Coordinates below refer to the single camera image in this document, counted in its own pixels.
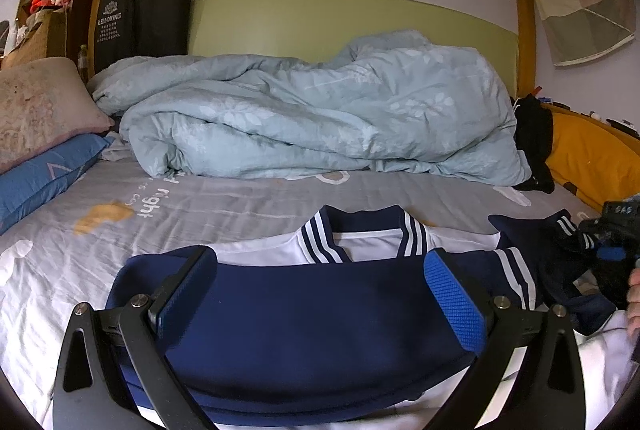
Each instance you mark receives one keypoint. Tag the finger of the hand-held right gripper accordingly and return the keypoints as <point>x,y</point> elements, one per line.
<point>612,254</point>

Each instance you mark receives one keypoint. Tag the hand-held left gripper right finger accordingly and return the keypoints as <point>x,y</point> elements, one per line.
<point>455,305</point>

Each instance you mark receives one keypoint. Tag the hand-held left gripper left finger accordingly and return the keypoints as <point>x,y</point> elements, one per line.
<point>182,295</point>

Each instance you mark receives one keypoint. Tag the white and navy striped jacket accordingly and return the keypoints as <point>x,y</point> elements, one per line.
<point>310,310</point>

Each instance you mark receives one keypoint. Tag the person's right hand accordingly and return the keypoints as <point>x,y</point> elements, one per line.
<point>635,295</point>

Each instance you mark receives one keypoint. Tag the yellow cloth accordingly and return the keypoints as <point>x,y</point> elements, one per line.
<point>595,154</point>

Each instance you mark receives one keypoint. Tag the grey printed bed sheet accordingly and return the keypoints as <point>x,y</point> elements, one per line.
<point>200,210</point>

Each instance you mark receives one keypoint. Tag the black cloth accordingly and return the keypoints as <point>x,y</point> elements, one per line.
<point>535,134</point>

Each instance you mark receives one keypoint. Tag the blue pillow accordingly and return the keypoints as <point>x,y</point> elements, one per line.
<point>45,175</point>

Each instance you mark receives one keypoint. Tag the tied patchwork bed curtain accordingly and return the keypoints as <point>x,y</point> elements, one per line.
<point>585,9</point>

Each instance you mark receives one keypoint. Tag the light blue floral duvet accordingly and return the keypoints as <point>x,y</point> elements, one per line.
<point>300,119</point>

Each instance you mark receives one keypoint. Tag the pink pillow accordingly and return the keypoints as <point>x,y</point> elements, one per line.
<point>40,104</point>

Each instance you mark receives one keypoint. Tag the clear plastic bottle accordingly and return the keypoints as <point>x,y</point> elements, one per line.
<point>83,62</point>

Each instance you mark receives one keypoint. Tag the black garment bag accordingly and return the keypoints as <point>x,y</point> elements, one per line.
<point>145,9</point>

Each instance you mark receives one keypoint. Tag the wooden bed frame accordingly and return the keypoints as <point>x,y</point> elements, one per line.
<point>526,34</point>

